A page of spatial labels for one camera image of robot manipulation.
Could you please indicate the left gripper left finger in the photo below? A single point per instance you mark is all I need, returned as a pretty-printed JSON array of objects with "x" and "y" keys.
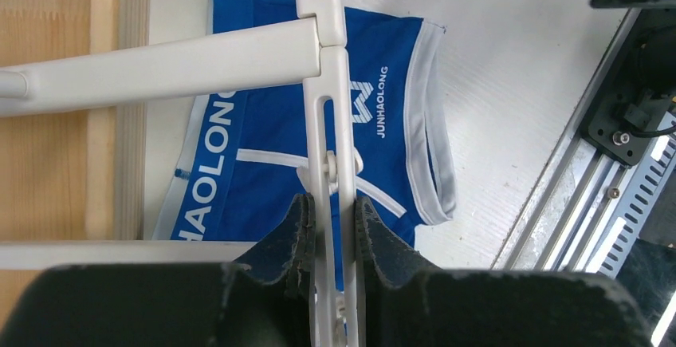
[{"x": 284, "y": 260}]

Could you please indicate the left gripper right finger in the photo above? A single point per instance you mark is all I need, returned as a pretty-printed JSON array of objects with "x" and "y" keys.
[{"x": 386, "y": 263}]

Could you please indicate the blue boxer underwear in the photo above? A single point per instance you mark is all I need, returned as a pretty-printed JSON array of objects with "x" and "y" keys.
[{"x": 238, "y": 171}]

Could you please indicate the wooden hanger stand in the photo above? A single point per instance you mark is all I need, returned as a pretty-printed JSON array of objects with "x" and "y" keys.
[{"x": 72, "y": 134}]

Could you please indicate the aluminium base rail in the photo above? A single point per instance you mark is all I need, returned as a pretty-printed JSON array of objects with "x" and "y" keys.
[{"x": 582, "y": 213}]

